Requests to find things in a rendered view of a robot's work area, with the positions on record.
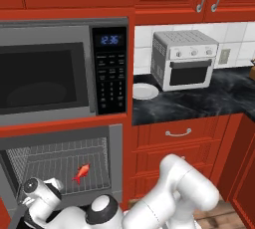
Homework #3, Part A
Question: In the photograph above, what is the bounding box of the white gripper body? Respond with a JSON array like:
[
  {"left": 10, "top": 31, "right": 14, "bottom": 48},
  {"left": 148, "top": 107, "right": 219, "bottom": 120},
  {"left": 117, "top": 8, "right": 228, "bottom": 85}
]
[{"left": 43, "top": 177, "right": 65, "bottom": 193}]

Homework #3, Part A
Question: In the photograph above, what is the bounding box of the metal oven rack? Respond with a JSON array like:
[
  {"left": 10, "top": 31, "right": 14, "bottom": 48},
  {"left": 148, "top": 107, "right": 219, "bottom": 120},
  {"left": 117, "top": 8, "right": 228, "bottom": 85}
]
[{"left": 5, "top": 136, "right": 113, "bottom": 196}]

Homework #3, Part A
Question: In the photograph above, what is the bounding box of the orange fish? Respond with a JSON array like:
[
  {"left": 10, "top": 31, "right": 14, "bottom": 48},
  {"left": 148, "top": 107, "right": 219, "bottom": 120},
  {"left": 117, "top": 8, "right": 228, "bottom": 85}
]
[{"left": 72, "top": 162, "right": 92, "bottom": 186}]

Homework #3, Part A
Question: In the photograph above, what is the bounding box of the grey built-in microwave oven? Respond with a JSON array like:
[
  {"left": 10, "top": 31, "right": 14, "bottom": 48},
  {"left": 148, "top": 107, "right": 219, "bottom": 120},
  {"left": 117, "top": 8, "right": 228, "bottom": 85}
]
[{"left": 0, "top": 16, "right": 129, "bottom": 127}]

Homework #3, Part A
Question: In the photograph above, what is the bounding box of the white round plate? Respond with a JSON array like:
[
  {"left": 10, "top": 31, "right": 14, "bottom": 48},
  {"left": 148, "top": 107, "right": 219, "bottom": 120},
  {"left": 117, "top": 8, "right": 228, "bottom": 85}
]
[{"left": 132, "top": 83, "right": 160, "bottom": 102}]

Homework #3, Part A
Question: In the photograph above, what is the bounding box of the white toaster oven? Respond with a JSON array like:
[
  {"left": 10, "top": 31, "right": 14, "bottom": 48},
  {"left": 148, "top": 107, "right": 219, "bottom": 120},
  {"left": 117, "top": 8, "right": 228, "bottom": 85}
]
[{"left": 149, "top": 29, "right": 220, "bottom": 93}]

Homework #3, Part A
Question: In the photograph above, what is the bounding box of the red drawer front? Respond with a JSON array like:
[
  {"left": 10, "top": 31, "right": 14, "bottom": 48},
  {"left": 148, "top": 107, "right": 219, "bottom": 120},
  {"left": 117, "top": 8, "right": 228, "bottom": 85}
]
[
  {"left": 136, "top": 115, "right": 231, "bottom": 150},
  {"left": 134, "top": 141, "right": 217, "bottom": 176}
]

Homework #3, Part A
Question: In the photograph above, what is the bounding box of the red base cupboard door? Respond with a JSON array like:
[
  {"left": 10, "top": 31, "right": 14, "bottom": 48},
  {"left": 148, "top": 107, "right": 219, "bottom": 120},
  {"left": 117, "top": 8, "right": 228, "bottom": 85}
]
[{"left": 228, "top": 114, "right": 255, "bottom": 229}]

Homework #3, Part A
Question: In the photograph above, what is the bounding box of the brown wooden object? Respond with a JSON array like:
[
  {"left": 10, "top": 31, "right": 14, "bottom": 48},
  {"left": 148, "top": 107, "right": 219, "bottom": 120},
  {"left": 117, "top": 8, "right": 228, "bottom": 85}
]
[{"left": 248, "top": 58, "right": 255, "bottom": 82}]

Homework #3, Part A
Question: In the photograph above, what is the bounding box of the silver drawer handle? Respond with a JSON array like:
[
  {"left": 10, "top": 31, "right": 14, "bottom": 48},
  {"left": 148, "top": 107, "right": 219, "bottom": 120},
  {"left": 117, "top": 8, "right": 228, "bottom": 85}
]
[{"left": 164, "top": 127, "right": 193, "bottom": 138}]

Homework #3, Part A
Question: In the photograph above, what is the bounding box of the dark toaster oven door handle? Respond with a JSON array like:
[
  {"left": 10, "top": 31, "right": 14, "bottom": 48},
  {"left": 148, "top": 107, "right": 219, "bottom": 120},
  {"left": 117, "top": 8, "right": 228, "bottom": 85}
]
[{"left": 168, "top": 59, "right": 213, "bottom": 70}]

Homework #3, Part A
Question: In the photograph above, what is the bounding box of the grey wall socket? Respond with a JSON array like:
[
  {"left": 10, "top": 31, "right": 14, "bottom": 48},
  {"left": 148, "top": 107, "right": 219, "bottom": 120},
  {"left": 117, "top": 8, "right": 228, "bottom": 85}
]
[{"left": 218, "top": 48, "right": 231, "bottom": 66}]

